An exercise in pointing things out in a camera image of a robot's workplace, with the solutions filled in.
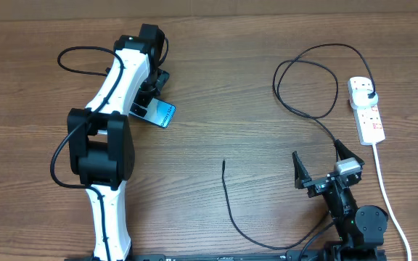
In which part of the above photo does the white power strip cord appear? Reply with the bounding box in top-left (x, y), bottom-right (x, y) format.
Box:
top-left (371, 143), bottom-right (413, 261)

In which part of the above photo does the white USB wall charger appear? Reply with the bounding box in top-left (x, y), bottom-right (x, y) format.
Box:
top-left (350, 90), bottom-right (379, 109)

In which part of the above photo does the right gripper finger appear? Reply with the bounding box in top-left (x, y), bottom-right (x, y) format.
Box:
top-left (334, 139), bottom-right (365, 167)
top-left (292, 151), bottom-right (311, 189)

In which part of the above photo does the blue-screen smartphone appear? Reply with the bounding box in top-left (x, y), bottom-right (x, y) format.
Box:
top-left (129, 98), bottom-right (176, 128)

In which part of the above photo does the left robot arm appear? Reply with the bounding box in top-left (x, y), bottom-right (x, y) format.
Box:
top-left (61, 24), bottom-right (176, 260)

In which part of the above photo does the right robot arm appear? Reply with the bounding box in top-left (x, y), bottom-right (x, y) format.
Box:
top-left (285, 140), bottom-right (388, 260)

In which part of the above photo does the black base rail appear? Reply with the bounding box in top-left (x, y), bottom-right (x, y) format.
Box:
top-left (63, 249), bottom-right (388, 261)

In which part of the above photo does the white power strip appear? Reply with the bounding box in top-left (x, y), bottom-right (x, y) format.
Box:
top-left (348, 77), bottom-right (385, 146)

